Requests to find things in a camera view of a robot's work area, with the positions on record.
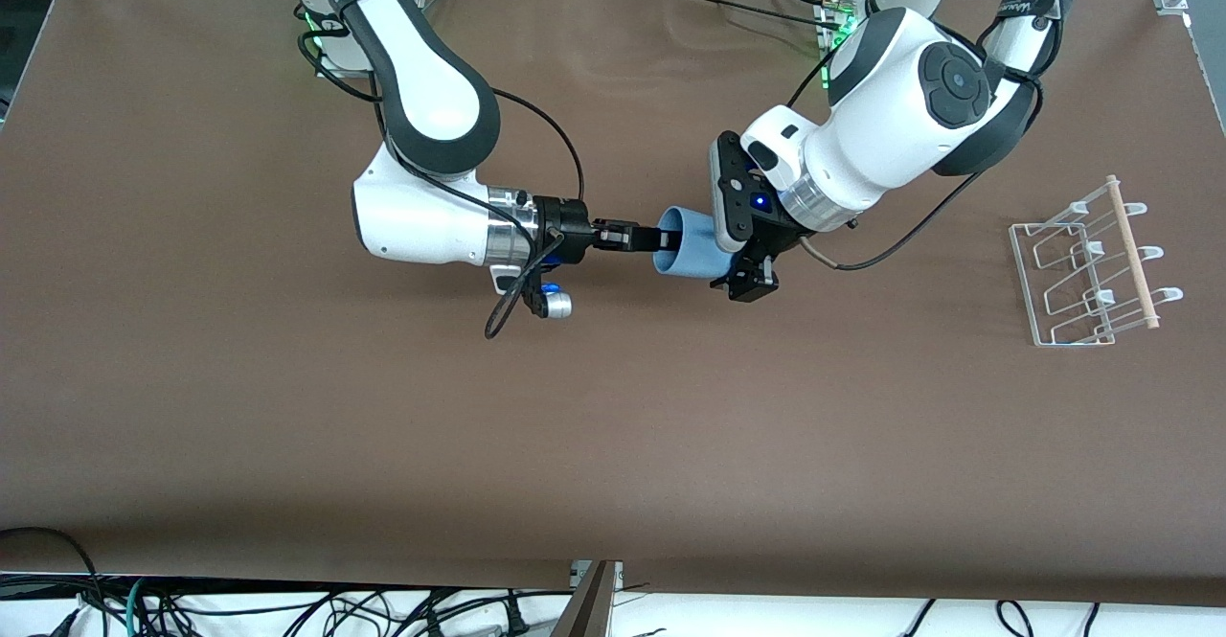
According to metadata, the teal floor cable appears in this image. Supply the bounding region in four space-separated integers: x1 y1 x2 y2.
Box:
125 578 154 637

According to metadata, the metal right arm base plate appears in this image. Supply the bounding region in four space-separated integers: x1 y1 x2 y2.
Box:
316 43 384 80

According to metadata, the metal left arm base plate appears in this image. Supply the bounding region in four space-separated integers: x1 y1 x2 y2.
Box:
814 0 846 52

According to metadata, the black cable with plug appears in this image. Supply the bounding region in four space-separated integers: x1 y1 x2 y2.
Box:
421 591 533 636

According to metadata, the black looped floor cable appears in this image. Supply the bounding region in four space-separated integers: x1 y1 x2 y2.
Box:
0 527 106 637

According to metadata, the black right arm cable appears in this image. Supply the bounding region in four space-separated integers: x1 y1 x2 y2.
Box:
297 29 585 341

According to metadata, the long black table cable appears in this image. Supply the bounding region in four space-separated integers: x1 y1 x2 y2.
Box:
670 0 834 33

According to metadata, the brown table support post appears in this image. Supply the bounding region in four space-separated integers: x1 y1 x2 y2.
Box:
551 560 624 637

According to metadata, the white wire cup rack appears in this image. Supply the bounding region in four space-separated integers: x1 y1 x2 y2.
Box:
1009 174 1185 348

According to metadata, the light blue plastic cup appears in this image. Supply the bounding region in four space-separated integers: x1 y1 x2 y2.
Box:
652 206 738 281

